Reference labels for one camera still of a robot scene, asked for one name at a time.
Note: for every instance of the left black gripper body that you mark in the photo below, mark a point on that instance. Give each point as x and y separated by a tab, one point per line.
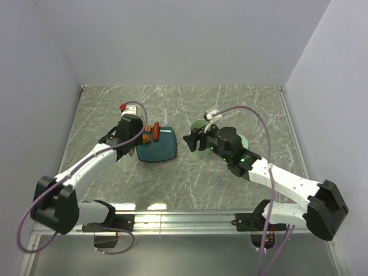
135	135

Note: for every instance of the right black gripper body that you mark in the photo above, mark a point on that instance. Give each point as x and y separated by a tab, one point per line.
210	140

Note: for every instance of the orange fried shrimp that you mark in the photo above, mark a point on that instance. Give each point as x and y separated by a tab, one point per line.
146	135

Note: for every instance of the teal square plate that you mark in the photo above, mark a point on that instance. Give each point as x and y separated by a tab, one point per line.
164	149

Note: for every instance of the red sausage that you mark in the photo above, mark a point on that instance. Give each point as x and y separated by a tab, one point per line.
156	132

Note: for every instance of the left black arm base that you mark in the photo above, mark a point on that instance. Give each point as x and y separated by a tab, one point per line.
100	216

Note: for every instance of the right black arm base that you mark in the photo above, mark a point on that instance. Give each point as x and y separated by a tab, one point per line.
254	222

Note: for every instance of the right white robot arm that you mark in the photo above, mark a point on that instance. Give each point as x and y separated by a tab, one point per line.
318	206

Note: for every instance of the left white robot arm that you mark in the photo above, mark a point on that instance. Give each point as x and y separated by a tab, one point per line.
56	199

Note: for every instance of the mint green canister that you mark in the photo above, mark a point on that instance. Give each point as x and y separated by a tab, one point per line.
198	124

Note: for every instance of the mint green lid brown handle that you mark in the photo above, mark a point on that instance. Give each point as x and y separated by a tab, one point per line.
244	142

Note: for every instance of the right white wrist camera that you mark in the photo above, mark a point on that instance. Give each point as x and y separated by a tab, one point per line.
211	116

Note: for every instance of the aluminium front rail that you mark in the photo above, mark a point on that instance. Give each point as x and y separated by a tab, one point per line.
200	222

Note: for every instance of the aluminium rail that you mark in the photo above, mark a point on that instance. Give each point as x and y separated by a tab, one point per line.
200	222
293	132

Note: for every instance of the aluminium right side rail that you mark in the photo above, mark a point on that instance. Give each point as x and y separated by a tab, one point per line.
293	132

